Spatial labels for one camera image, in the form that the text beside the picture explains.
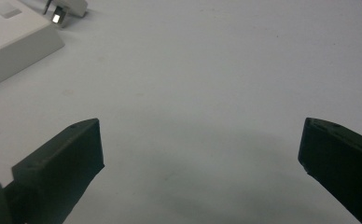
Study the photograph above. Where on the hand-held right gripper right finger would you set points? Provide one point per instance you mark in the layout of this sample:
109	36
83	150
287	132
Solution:
341	158

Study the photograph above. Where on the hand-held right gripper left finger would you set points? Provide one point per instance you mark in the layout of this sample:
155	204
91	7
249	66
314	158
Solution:
58	168

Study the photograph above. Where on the white power strip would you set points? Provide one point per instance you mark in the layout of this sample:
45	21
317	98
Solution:
11	40

